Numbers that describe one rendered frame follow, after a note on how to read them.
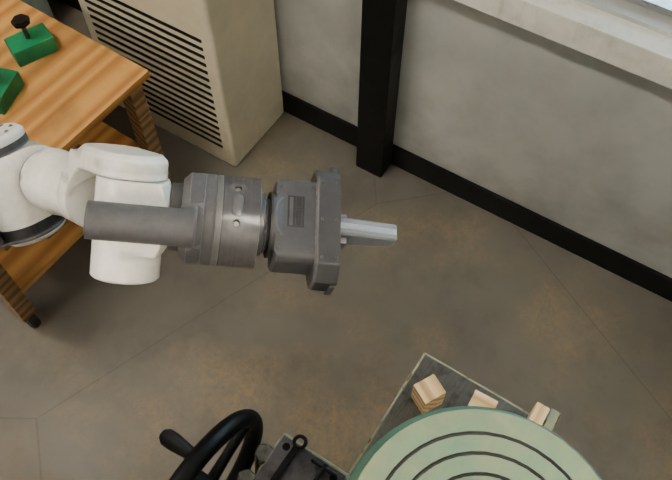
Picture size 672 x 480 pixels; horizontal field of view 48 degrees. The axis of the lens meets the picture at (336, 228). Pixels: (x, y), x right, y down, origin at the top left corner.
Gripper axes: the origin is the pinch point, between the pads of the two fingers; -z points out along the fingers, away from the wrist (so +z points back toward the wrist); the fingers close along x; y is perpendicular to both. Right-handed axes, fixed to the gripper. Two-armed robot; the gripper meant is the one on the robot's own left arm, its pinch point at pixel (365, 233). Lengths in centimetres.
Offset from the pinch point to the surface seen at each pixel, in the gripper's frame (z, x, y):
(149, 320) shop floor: 27, -27, -148
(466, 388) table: -24.5, 8.4, -37.0
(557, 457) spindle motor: -5.7, 23.4, 24.8
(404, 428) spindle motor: 3.2, 21.7, 22.6
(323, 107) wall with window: -21, -100, -142
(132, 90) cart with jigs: 35, -77, -107
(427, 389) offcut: -17.3, 9.4, -33.6
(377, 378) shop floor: -36, -10, -132
